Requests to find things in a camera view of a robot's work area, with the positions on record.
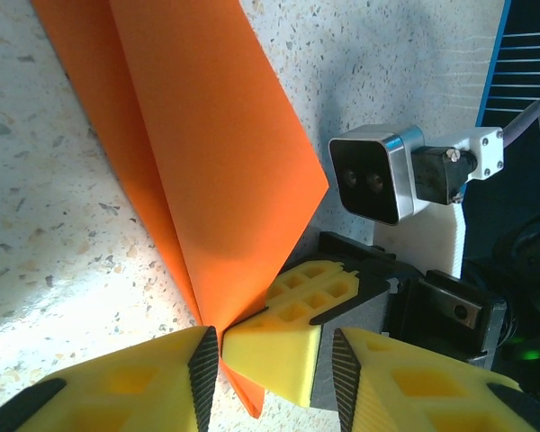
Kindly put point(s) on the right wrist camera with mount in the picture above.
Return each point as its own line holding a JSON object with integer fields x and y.
{"x": 369, "y": 180}

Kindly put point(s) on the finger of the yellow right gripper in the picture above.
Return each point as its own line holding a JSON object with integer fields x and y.
{"x": 274, "y": 355}
{"x": 310, "y": 292}

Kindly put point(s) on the blue printed side panel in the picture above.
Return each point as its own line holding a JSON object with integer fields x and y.
{"x": 522, "y": 54}

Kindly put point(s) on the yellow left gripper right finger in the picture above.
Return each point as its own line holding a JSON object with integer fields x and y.
{"x": 423, "y": 396}

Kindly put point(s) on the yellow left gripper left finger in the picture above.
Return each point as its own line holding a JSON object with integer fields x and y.
{"x": 130, "y": 396}

